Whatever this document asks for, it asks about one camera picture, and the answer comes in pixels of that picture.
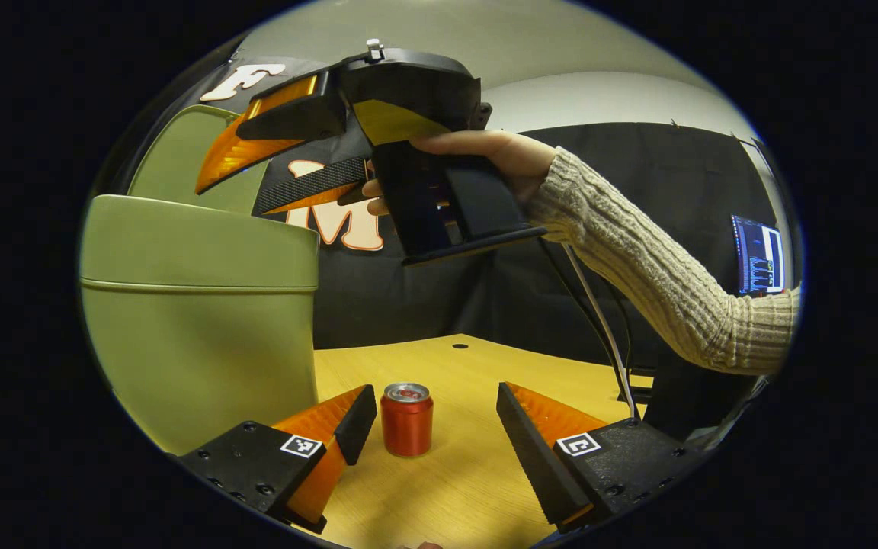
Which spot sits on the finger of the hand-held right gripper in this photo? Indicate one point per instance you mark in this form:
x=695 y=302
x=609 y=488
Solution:
x=286 y=114
x=309 y=181

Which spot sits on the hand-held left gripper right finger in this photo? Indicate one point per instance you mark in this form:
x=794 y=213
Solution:
x=527 y=450

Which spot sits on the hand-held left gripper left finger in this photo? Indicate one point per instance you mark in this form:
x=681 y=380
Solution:
x=355 y=427

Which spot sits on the red pop can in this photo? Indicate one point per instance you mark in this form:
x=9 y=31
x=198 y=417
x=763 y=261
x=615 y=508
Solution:
x=406 y=427

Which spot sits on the green desktop garbage bin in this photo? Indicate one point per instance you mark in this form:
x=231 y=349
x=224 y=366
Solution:
x=195 y=343

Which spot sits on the wooden desktop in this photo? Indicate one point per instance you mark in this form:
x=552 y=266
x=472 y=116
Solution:
x=447 y=488

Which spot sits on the computer monitor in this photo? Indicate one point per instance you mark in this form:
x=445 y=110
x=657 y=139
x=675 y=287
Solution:
x=757 y=255

